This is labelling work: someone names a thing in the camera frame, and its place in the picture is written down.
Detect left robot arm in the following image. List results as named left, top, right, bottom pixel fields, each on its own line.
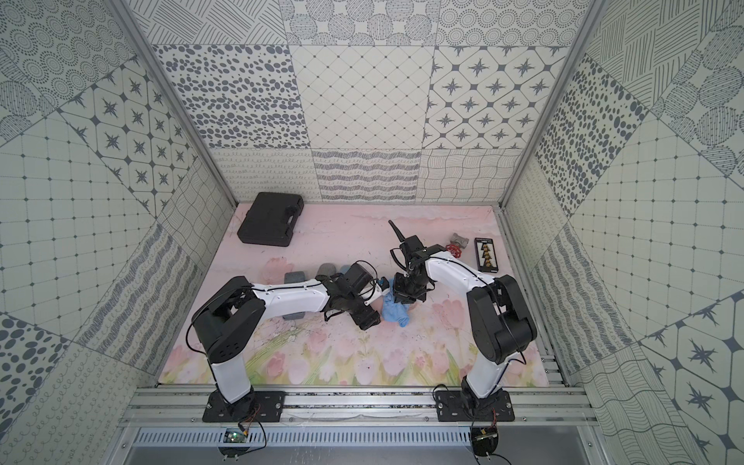
left=187, top=263, right=391, bottom=406

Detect black plastic tool case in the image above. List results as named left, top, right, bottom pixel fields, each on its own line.
left=238, top=192, right=304, bottom=247

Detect blue microfiber cloth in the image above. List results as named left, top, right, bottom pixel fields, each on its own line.
left=381, top=279, right=410, bottom=327

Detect right controller board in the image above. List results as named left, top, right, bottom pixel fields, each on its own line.
left=470, top=426, right=499, bottom=457

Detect white vent grille strip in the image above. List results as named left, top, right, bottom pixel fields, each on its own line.
left=134, top=426, right=470, bottom=448

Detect aluminium rail frame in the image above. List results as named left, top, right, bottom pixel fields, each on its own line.
left=121, top=385, right=599, bottom=427

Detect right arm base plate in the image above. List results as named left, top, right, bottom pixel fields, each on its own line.
left=432, top=389, right=515, bottom=424

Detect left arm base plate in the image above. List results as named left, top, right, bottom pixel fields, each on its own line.
left=201, top=389, right=287, bottom=424

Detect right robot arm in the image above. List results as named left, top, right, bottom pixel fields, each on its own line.
left=391, top=232, right=538, bottom=405

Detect left controller board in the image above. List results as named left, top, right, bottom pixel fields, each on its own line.
left=218, top=429, right=249, bottom=459

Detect red and black clip cables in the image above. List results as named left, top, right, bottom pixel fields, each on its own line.
left=444, top=231, right=471, bottom=261

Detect controller board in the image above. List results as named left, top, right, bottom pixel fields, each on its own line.
left=218, top=429, right=249, bottom=459
left=470, top=426, right=499, bottom=457

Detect black box with figures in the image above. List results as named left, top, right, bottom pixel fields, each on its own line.
left=474, top=238, right=499, bottom=273

